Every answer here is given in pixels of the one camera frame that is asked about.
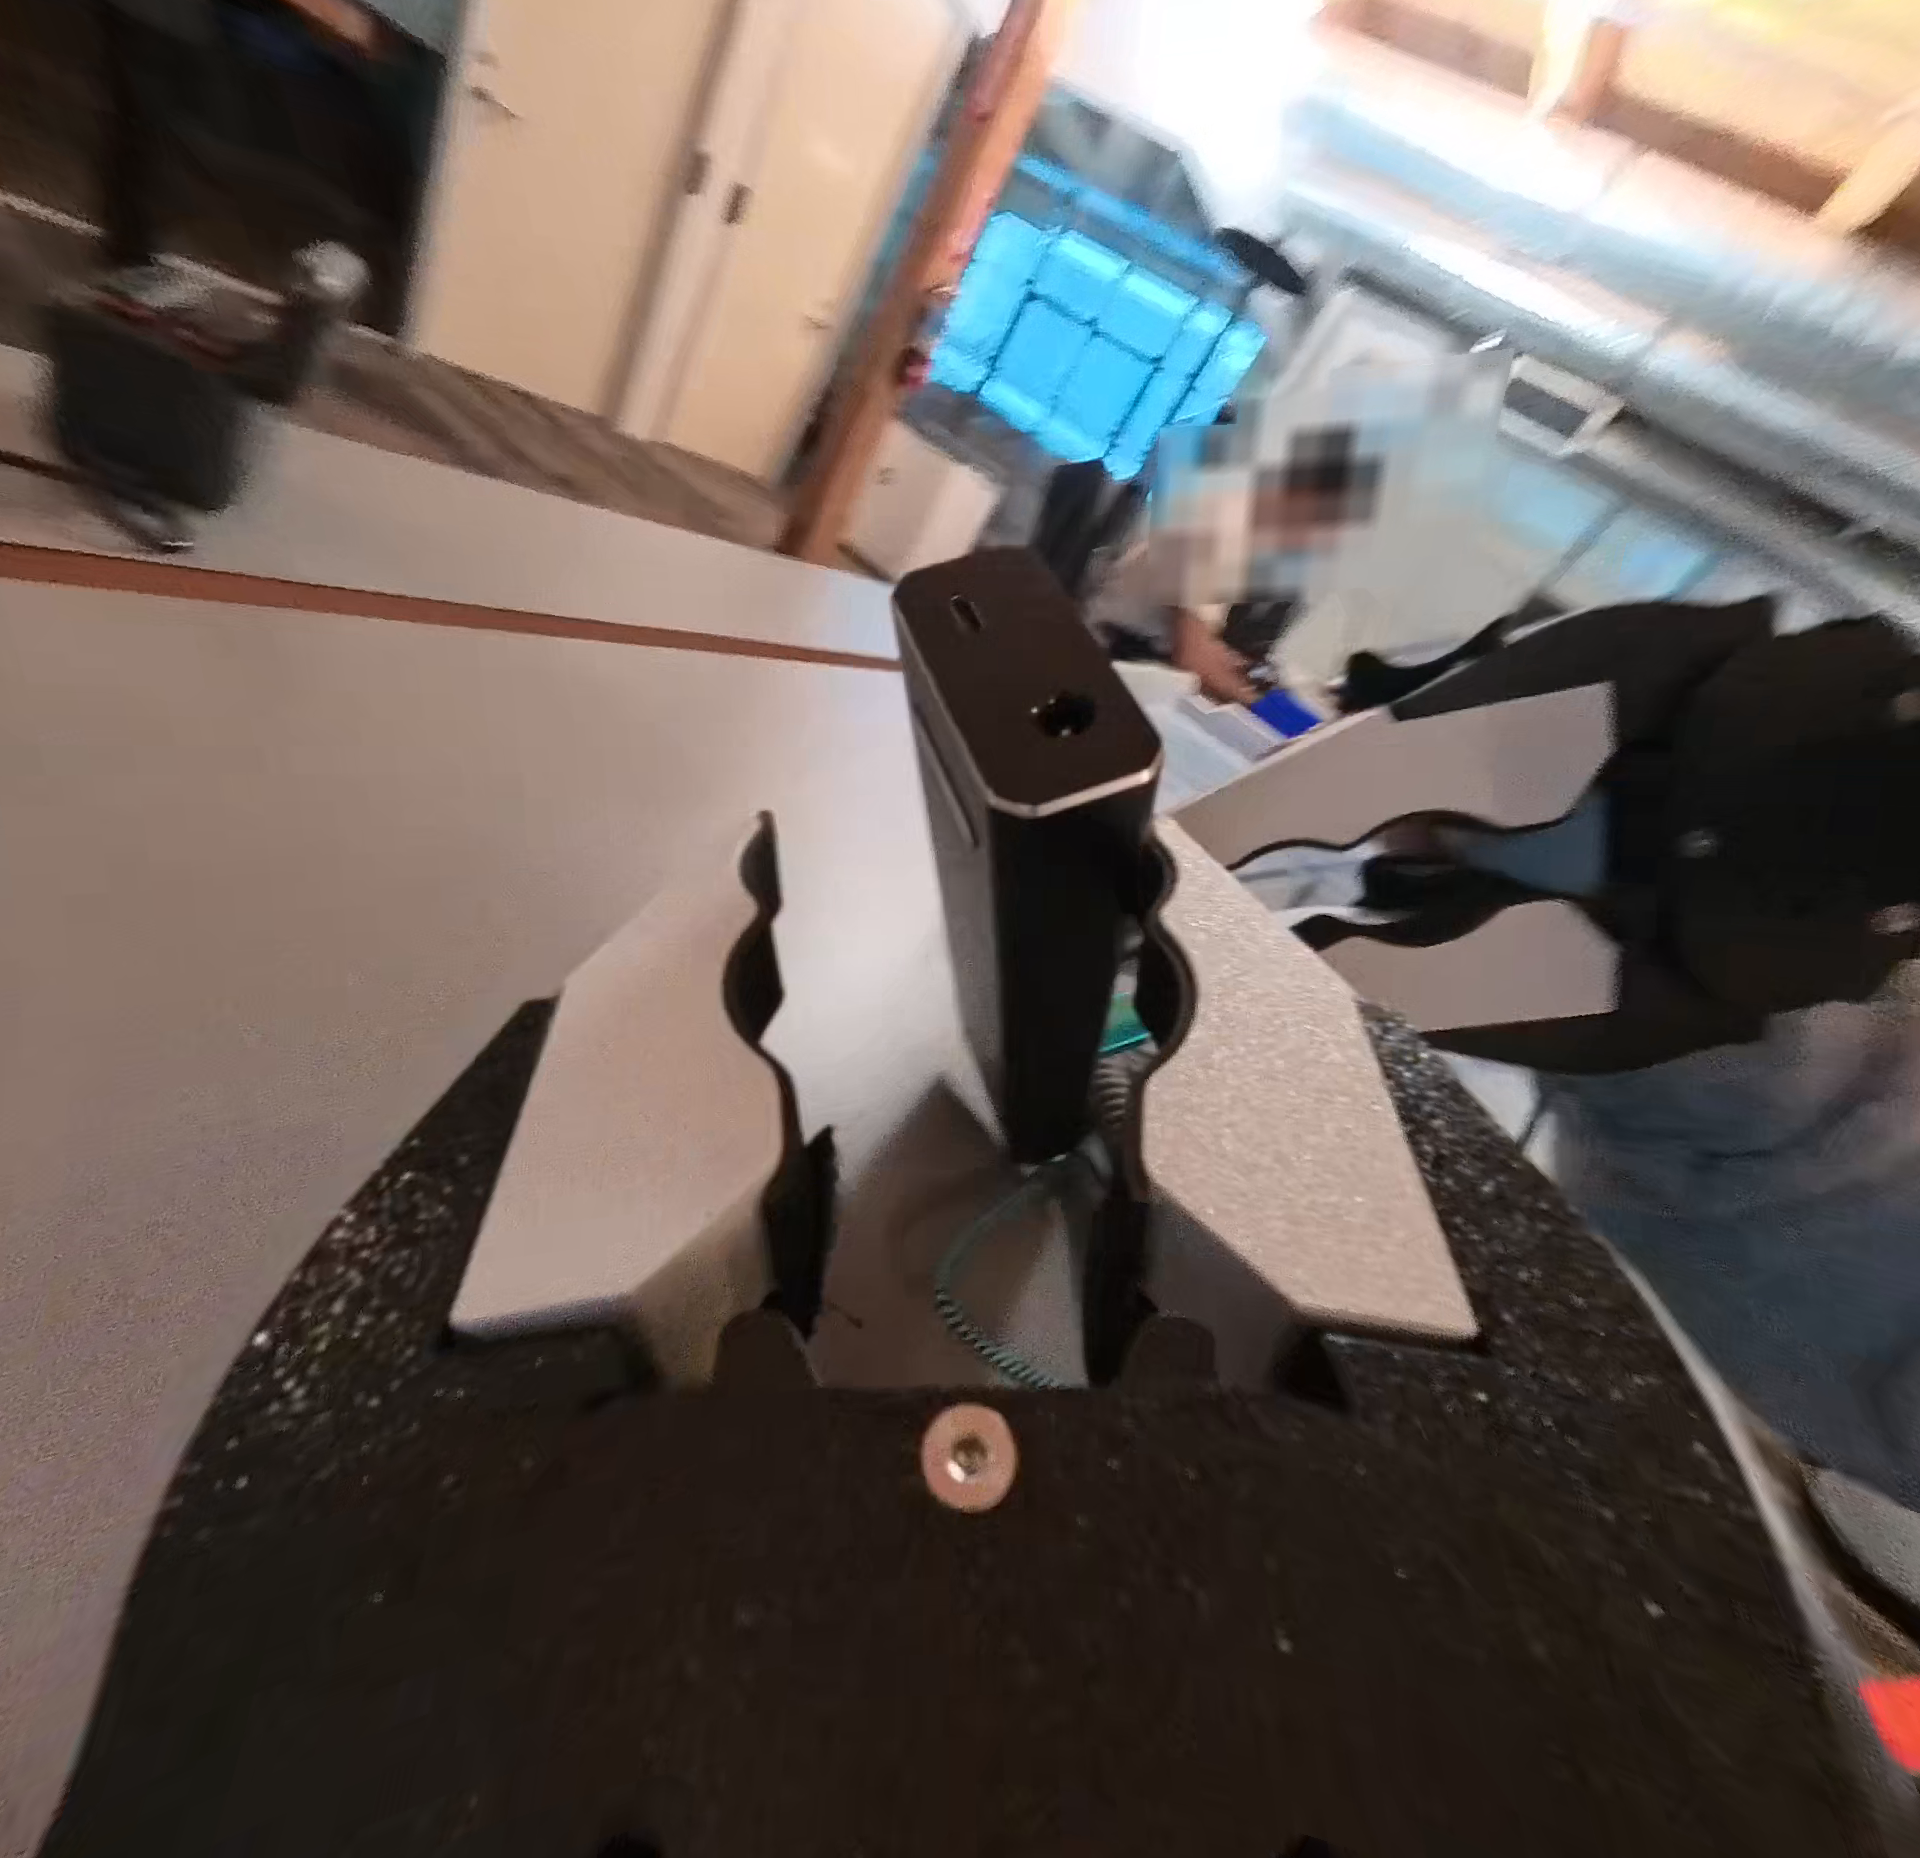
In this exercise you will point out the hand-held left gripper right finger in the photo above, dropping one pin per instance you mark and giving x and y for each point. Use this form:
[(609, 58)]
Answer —
[(1289, 1137)]

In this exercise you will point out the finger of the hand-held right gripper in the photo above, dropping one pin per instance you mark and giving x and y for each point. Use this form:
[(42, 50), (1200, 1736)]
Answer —
[(1424, 770), (1501, 974)]

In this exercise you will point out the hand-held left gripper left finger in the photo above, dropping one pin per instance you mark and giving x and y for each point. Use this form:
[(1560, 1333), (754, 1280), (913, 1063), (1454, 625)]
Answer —
[(630, 1137)]

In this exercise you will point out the person's right forearm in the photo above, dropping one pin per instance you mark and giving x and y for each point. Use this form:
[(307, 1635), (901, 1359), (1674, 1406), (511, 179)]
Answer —
[(1738, 1260)]

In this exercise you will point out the blue plastic bin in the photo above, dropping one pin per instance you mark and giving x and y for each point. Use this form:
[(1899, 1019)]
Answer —
[(1289, 710)]

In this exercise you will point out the black jacket on chair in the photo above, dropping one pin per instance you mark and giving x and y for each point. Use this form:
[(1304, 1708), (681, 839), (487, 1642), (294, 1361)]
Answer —
[(1083, 531)]

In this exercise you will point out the black light stand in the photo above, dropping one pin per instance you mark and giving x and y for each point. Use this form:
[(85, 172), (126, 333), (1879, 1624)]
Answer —
[(1263, 262)]

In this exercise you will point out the large grid window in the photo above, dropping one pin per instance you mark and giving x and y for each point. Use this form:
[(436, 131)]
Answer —
[(1079, 329)]

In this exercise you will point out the red orange object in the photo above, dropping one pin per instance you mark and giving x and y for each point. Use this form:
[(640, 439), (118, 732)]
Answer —
[(1894, 1714)]

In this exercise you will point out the black portable power station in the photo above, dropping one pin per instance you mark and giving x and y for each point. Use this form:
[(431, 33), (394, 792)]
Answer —
[(165, 388)]

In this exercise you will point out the white cabinet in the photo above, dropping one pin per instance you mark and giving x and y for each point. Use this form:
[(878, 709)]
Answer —
[(600, 165)]

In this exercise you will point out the white wall vent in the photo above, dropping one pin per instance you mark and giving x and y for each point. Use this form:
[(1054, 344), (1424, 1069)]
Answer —
[(1560, 405)]

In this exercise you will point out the silver spiral air duct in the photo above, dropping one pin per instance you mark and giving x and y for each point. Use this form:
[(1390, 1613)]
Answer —
[(1651, 269)]

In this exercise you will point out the wooden post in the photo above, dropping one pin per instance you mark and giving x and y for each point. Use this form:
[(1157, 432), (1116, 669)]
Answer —
[(901, 312)]

